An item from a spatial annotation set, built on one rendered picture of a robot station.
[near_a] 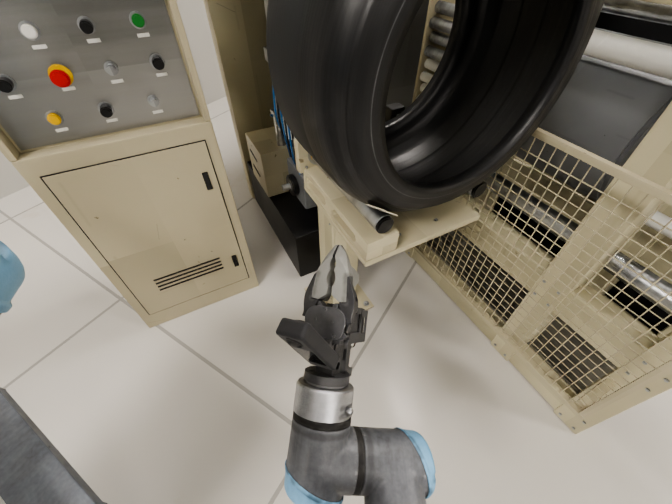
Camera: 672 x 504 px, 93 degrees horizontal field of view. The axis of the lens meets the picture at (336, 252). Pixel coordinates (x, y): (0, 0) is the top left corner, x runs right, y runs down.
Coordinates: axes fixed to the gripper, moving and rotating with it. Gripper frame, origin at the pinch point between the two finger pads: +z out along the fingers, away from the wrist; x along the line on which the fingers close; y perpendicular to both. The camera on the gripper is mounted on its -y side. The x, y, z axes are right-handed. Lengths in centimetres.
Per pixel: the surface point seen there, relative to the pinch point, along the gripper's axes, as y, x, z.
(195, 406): 50, -86, -59
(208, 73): 135, -255, 195
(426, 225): 39.1, 3.3, 14.2
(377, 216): 18.8, -1.9, 11.0
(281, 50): -10.3, -8.4, 29.8
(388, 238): 24.6, -1.1, 7.4
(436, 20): 39, 1, 76
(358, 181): 3.8, 0.4, 13.1
